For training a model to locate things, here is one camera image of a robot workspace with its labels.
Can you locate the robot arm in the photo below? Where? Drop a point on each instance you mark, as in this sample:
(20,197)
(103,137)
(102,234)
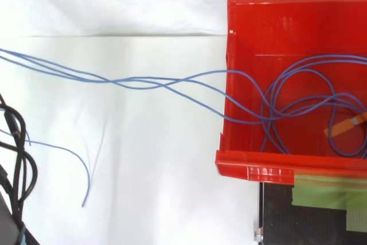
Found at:
(6,223)

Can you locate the red bin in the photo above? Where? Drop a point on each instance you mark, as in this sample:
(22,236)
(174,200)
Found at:
(249,41)

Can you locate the black stand with green tape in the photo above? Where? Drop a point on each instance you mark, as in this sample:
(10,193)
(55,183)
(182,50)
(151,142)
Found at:
(286,219)

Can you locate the orange tape strip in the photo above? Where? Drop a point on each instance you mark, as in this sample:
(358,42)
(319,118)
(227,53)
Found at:
(340,127)

